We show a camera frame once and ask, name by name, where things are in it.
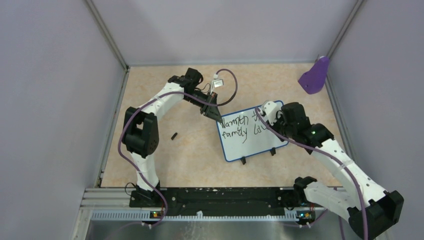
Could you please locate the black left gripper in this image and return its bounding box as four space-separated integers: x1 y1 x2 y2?
184 89 223 123

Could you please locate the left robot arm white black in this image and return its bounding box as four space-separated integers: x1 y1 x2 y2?
119 68 223 207

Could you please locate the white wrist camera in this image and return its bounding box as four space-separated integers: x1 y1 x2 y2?
209 73 224 94
259 101 281 126

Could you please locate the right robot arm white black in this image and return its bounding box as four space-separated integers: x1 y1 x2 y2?
255 101 405 240

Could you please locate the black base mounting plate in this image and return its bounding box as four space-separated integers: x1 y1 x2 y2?
129 187 318 217

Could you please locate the blue framed whiteboard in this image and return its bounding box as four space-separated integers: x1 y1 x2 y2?
216 107 289 162

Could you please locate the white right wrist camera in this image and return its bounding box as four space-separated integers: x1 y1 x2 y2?
259 101 281 126

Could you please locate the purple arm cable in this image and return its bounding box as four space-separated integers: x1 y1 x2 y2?
254 106 369 240
117 68 239 229

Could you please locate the white slotted cable duct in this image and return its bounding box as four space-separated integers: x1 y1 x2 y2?
91 210 299 222

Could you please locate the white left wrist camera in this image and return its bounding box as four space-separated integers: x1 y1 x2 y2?
209 73 224 94

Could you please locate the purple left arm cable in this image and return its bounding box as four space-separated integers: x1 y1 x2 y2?
117 68 239 229

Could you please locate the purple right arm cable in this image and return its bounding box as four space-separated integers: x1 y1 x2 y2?
254 106 369 240

